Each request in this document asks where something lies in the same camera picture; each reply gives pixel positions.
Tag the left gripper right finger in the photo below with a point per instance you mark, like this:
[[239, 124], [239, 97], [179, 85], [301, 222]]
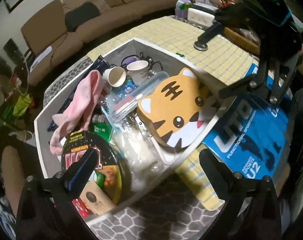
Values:
[[218, 174]]

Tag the brown sofa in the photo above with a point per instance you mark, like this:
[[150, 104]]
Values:
[[61, 29]]

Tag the purple container with lid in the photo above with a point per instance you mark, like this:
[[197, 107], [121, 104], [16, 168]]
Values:
[[181, 9]]

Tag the round Nivea cream tin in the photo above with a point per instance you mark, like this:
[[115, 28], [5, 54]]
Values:
[[200, 46]]

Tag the paper cup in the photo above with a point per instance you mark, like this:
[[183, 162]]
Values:
[[138, 71], [115, 76]]

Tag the white floral tissue box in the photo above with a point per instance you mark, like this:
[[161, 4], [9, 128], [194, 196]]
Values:
[[201, 17]]

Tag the yellow plaid tablecloth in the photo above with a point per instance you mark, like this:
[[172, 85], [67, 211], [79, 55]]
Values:
[[223, 59]]

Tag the black lumbar cushion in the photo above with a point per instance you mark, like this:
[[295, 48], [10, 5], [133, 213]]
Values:
[[80, 15]]

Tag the wicker basket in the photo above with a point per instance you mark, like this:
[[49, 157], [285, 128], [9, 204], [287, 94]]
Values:
[[242, 42]]

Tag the white cardboard storage box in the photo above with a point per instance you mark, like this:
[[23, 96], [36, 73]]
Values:
[[125, 121]]

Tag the clear plastic tube case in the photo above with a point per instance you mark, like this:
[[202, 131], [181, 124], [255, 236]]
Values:
[[121, 104]]

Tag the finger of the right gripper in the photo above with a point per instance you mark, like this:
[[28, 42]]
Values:
[[239, 87], [210, 33]]

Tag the black round noodle bowl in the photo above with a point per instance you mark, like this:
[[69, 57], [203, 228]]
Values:
[[107, 173]]

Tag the paper cup upper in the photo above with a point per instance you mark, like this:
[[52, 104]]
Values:
[[115, 76]]

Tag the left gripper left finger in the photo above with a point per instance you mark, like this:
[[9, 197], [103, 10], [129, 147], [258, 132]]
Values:
[[77, 175]]

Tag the blue UTO sportswear box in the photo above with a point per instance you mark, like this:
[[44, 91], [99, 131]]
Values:
[[250, 137]]

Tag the pink fabric headband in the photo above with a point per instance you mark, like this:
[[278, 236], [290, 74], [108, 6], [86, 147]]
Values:
[[79, 110]]

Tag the paper cup lower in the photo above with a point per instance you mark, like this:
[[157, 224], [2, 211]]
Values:
[[138, 71]]

